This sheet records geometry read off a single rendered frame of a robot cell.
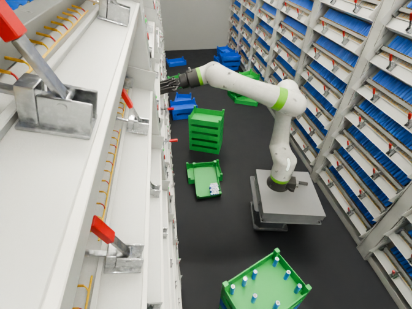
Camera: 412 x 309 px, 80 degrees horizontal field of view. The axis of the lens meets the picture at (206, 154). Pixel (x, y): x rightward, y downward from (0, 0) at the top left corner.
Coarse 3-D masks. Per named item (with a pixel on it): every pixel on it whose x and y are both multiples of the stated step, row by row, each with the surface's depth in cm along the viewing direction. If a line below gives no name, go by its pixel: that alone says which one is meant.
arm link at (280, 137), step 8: (288, 80) 134; (288, 88) 128; (296, 88) 128; (280, 120) 146; (288, 120) 146; (280, 128) 150; (288, 128) 150; (272, 136) 158; (280, 136) 153; (288, 136) 154; (272, 144) 160; (280, 144) 156; (288, 144) 158
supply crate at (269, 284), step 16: (272, 256) 113; (272, 272) 109; (224, 288) 98; (240, 288) 104; (256, 288) 104; (272, 288) 104; (288, 288) 105; (304, 288) 99; (240, 304) 100; (256, 304) 100; (272, 304) 100; (288, 304) 100
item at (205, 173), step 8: (200, 168) 213; (208, 168) 214; (216, 168) 209; (200, 176) 210; (208, 176) 210; (216, 176) 211; (200, 184) 206; (208, 184) 207; (200, 192) 203; (208, 192) 204
